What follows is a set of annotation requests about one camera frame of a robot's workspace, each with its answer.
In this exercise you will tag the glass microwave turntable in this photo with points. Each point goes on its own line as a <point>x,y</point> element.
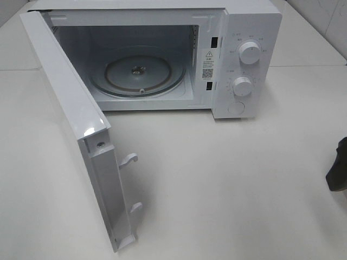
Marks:
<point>137,76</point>

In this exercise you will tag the white microwave oven body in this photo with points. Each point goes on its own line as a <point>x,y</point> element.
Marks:
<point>92,31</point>

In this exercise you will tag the round white door button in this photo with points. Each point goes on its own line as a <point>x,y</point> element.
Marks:
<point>236,108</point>

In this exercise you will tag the white microwave door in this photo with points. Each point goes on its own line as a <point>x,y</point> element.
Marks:
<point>86,127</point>

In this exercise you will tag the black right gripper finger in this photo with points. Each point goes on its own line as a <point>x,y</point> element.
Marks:
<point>336,176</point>

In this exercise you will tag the upper white power knob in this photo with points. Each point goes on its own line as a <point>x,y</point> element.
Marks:
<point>249,52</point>

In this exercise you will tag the white timer knob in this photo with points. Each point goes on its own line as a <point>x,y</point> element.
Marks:
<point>242,86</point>

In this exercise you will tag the white warning label sticker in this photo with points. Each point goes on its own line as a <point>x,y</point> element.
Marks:
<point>208,63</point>

